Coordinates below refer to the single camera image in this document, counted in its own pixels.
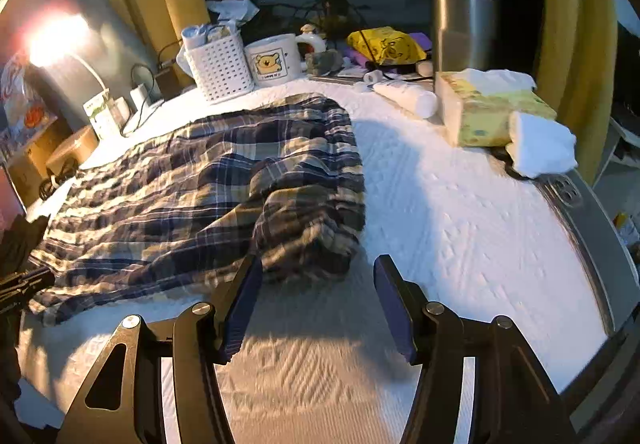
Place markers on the white tube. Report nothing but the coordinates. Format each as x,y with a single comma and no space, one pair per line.
407,99

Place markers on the white power strip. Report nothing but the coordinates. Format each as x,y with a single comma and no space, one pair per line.
140,99

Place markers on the yellow tissue pack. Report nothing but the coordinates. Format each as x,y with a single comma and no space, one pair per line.
480,117

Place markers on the white and green box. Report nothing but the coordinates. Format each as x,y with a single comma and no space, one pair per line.
102,117

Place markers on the cardboard box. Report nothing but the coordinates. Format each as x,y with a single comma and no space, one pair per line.
35,154

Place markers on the brown paper bowl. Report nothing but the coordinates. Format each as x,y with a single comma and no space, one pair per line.
72,147

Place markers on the folded white tissue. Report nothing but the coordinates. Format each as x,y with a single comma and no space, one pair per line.
542,147

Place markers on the small grey plush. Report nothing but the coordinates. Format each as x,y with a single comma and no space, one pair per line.
322,63

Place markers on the white quilted cover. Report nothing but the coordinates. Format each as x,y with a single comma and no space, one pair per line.
450,224

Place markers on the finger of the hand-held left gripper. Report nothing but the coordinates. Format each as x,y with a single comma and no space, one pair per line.
22,286
20,239

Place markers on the crumpled white paper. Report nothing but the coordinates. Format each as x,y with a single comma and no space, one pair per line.
232,9

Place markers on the black power adapter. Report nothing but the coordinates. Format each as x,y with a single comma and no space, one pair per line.
169,82

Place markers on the printed snack bag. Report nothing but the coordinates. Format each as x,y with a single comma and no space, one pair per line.
22,94

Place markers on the white plastic basket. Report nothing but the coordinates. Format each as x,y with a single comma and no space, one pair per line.
220,69

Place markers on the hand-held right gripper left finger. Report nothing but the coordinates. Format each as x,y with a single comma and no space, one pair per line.
240,309

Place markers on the white desk lamp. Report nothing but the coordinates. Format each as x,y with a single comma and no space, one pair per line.
55,37

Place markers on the steel tumbler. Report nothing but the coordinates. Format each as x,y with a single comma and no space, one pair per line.
465,29

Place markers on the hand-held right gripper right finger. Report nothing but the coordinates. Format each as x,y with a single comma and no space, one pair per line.
395,309

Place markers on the tablet with red screen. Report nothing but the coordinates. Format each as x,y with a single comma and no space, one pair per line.
6,194

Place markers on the grey curtain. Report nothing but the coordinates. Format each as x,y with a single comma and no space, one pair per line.
100,39

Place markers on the yellow bear print bag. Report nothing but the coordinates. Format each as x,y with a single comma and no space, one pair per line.
387,44

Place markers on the plaid flannel shirt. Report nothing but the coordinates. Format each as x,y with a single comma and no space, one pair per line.
175,189

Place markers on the white bear print mug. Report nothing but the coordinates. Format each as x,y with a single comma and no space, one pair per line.
270,62

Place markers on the purple pouch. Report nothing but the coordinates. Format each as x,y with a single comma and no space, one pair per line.
422,42

